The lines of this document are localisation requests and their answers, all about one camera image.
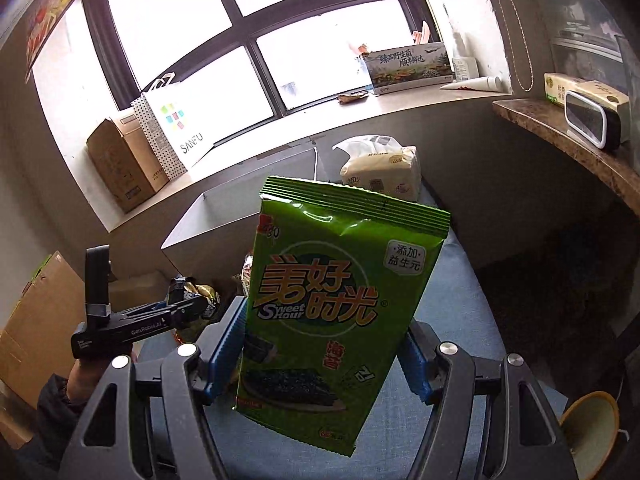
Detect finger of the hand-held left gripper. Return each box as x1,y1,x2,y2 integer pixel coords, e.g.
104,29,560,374
167,277,193,307
172,297,208,333

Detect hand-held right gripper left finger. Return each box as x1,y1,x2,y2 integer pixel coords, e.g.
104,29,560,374
60,295,248,480

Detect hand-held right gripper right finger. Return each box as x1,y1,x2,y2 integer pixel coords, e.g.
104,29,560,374
400,320,581,480

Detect dark gold snack packet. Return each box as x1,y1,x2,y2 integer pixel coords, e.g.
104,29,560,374
184,282,224,322

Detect grey cardboard box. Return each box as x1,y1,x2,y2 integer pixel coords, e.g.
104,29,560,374
160,146,321,288

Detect light green seaweed snack packet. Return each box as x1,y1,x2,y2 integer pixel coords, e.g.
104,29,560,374
232,175,451,458

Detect person's left forearm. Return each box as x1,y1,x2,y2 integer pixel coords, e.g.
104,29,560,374
35,357,103,468

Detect blue grey table cloth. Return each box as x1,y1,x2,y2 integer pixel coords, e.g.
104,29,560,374
135,180,571,480

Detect brown striped snack packet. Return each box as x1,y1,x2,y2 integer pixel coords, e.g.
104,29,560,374
241,255,257,297

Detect large tan cardboard box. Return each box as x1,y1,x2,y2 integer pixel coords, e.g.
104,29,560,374
0,250,87,397

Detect brown cardboard box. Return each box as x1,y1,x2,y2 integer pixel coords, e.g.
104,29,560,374
86,112,169,213

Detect white dotted shopping bag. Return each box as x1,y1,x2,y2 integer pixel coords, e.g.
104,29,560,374
131,72,217,181

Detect yellow bowl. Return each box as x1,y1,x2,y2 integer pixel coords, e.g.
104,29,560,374
557,391,621,480

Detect cream tissue pack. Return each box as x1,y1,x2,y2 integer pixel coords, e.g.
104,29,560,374
332,135,421,203

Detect marble shelf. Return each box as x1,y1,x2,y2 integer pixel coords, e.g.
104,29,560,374
492,97,640,217

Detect white tube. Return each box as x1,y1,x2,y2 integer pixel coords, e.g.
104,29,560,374
440,76,503,92

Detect landscape printed box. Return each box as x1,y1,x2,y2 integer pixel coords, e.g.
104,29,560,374
362,40,454,95

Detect white black rounded device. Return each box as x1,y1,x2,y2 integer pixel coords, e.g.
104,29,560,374
564,91,631,150

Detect white bottle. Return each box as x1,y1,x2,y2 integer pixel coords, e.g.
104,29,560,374
450,32,479,81

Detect yellow green tissue box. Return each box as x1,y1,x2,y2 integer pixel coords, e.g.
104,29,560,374
544,72,631,117

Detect clear plastic storage box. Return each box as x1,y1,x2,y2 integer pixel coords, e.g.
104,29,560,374
530,0,626,87

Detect black window frame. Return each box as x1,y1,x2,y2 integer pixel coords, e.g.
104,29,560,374
82,0,451,117

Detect colourful wall poster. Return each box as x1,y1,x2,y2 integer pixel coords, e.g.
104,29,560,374
25,0,108,83

